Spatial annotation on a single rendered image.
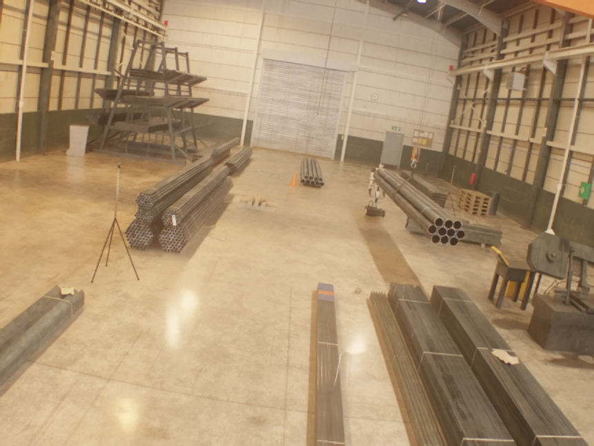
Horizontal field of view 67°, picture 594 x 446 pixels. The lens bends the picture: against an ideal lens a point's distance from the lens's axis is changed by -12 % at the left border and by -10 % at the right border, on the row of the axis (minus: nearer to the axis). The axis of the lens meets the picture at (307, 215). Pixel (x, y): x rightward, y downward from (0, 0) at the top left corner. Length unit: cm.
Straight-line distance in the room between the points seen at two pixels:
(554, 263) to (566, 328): 99
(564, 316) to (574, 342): 54
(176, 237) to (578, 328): 674
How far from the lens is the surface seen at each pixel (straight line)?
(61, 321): 611
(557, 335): 796
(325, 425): 465
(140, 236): 893
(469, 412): 490
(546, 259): 778
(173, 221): 859
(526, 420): 488
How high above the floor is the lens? 286
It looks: 12 degrees down
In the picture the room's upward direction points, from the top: 9 degrees clockwise
